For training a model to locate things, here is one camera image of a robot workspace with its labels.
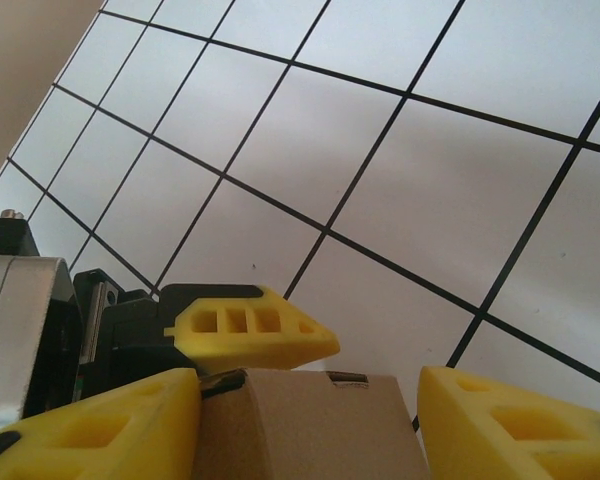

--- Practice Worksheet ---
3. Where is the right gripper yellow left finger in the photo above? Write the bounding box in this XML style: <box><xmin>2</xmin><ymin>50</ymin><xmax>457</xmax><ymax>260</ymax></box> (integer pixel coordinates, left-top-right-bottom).
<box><xmin>0</xmin><ymin>367</ymin><xmax>204</xmax><ymax>480</ymax></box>

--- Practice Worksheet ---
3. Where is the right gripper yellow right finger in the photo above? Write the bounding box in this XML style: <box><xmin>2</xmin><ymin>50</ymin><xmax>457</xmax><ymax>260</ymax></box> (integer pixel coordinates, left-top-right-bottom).
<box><xmin>417</xmin><ymin>364</ymin><xmax>600</xmax><ymax>480</ymax></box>

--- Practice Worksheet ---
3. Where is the brown cardboard box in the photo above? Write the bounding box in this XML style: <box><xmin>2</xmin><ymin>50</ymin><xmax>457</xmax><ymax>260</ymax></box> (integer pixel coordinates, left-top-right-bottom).
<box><xmin>192</xmin><ymin>367</ymin><xmax>431</xmax><ymax>480</ymax></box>

